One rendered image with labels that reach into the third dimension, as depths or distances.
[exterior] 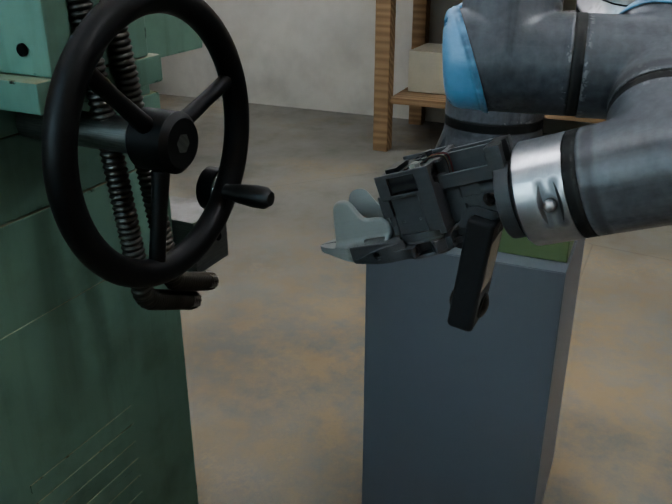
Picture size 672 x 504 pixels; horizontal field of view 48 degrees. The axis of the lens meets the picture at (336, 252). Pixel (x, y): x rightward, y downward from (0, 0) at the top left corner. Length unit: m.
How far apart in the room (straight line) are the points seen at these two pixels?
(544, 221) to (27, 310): 0.57
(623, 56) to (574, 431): 1.17
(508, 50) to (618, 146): 0.14
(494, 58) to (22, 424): 0.65
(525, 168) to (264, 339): 1.44
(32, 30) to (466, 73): 0.39
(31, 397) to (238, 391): 0.90
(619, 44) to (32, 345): 0.68
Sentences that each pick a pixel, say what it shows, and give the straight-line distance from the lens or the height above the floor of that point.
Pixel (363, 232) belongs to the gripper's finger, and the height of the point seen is 0.74.
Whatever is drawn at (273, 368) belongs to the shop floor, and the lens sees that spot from 1.87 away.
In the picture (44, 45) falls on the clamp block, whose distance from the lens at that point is 0.76.
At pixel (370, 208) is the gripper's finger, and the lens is 0.74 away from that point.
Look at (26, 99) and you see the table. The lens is 0.76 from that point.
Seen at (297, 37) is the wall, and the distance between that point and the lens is 4.34.
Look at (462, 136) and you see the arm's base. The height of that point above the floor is 0.71.
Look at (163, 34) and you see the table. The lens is 1.03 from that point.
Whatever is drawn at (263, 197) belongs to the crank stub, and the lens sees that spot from 0.80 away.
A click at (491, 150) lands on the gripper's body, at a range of 0.64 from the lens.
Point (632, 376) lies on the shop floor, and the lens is 1.97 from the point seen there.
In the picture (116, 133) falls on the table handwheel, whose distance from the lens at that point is 0.77.
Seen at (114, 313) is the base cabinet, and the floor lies 0.54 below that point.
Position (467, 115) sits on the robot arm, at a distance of 1.15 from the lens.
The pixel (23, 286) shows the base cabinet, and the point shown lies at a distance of 0.90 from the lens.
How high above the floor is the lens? 1.01
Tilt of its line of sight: 24 degrees down
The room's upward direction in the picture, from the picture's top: straight up
